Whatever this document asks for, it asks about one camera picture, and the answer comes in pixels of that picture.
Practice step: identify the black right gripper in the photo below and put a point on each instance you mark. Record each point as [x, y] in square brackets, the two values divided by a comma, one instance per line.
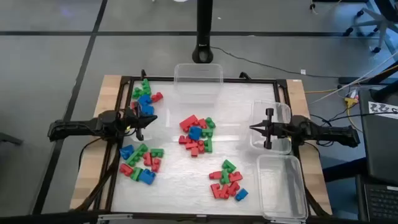
[281, 129]

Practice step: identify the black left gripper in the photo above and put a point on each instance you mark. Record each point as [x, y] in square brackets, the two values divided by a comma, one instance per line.
[132, 123]

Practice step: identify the long green toy block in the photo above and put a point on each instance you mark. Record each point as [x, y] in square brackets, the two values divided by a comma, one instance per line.
[136, 154]

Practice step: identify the large red toy block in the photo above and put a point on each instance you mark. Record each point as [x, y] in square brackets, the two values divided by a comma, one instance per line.
[188, 122]

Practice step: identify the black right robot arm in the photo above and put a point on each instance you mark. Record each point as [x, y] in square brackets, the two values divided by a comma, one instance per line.
[329, 132]

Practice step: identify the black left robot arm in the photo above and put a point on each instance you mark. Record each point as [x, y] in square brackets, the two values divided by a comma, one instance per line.
[77, 127]

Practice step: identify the long clear plastic bin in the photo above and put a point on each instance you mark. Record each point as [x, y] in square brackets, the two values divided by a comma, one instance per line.
[280, 186]

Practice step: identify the small blue toy block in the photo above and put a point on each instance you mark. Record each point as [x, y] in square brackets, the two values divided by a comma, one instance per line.
[241, 194]

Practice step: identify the small white floor scrap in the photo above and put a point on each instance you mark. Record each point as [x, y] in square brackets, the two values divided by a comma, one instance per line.
[303, 72]

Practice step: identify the white table mat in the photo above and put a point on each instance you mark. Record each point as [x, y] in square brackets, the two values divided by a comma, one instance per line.
[186, 193]

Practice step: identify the dark blue crossbar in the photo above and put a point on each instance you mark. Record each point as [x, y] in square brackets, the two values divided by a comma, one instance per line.
[342, 171]

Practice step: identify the black floor bar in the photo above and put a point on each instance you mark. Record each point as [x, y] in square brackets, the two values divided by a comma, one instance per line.
[357, 80]

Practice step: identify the dark grey floor object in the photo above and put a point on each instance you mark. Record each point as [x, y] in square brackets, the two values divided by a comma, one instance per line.
[9, 138]

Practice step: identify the black front crossbeam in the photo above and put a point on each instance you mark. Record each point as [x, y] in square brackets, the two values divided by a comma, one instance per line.
[46, 218]

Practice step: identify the black laptop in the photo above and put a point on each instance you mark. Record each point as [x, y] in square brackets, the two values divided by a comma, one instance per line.
[382, 202]

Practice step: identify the office chair base with casters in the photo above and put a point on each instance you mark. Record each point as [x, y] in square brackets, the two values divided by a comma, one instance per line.
[381, 20]

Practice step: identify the black table frame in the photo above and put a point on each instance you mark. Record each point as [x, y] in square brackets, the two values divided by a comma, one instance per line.
[248, 80]

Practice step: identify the silver metal bracket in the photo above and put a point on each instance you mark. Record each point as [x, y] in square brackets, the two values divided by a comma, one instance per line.
[115, 216]

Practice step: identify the black camera stand pole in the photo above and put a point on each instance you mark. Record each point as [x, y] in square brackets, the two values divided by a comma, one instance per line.
[203, 31]

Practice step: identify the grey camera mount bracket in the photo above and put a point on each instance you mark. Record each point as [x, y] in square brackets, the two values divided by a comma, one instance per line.
[201, 215]

